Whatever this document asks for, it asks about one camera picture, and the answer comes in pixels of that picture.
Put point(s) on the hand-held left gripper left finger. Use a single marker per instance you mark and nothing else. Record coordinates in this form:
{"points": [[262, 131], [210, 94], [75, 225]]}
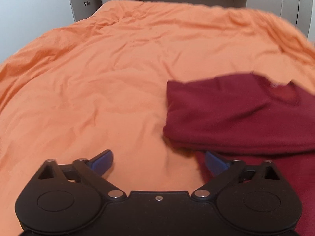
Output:
{"points": [[102, 161]]}

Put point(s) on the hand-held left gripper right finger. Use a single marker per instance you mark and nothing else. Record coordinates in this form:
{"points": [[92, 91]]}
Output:
{"points": [[216, 162]]}

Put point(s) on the maroon knit garment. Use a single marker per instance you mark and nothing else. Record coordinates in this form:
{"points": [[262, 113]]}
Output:
{"points": [[236, 113]]}

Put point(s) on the orange bed cover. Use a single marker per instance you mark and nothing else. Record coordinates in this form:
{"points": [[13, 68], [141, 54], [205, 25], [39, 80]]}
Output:
{"points": [[103, 83]]}

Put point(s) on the white shelf cabinet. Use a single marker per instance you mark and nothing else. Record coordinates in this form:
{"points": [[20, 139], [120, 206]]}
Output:
{"points": [[275, 2]]}

